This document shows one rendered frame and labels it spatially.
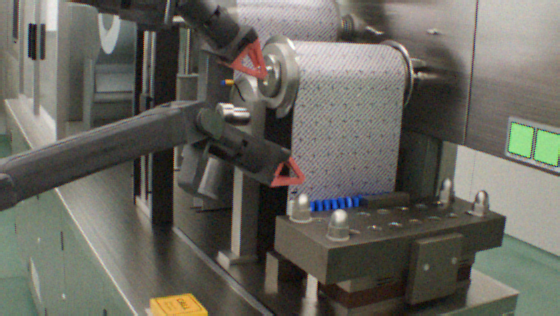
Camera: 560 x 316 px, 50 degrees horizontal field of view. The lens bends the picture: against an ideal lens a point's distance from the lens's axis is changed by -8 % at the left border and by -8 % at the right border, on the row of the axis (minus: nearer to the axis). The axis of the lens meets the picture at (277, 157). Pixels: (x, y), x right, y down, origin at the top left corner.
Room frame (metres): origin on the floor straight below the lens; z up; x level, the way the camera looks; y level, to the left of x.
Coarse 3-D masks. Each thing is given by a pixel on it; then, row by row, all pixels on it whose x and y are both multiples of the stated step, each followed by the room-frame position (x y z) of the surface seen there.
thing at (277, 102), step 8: (264, 48) 1.16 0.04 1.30; (272, 48) 1.13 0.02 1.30; (280, 48) 1.11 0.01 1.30; (280, 56) 1.10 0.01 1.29; (288, 56) 1.10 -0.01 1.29; (400, 56) 1.23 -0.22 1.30; (288, 64) 1.09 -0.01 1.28; (288, 72) 1.08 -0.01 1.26; (256, 80) 1.18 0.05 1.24; (288, 80) 1.08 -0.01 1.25; (288, 88) 1.08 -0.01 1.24; (264, 96) 1.15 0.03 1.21; (280, 96) 1.10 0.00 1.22; (288, 96) 1.09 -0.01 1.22; (272, 104) 1.12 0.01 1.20; (280, 104) 1.10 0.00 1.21
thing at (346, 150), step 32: (320, 128) 1.11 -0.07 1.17; (352, 128) 1.14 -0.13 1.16; (384, 128) 1.18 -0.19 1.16; (320, 160) 1.11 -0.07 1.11; (352, 160) 1.15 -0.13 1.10; (384, 160) 1.18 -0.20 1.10; (288, 192) 1.09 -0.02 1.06; (320, 192) 1.11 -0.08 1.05; (352, 192) 1.15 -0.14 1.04; (384, 192) 1.19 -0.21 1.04
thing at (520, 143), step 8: (512, 128) 1.05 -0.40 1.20; (520, 128) 1.03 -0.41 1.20; (528, 128) 1.02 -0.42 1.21; (512, 136) 1.05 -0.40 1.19; (520, 136) 1.03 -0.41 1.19; (528, 136) 1.02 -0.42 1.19; (512, 144) 1.05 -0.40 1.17; (520, 144) 1.03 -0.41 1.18; (528, 144) 1.01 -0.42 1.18; (520, 152) 1.03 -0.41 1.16; (528, 152) 1.01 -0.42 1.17
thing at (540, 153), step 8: (544, 136) 0.99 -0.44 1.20; (552, 136) 0.97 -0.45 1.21; (536, 144) 1.00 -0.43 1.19; (544, 144) 0.98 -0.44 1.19; (552, 144) 0.97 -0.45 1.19; (536, 152) 1.00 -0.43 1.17; (544, 152) 0.98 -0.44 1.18; (552, 152) 0.97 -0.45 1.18; (544, 160) 0.98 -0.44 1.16; (552, 160) 0.97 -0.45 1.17
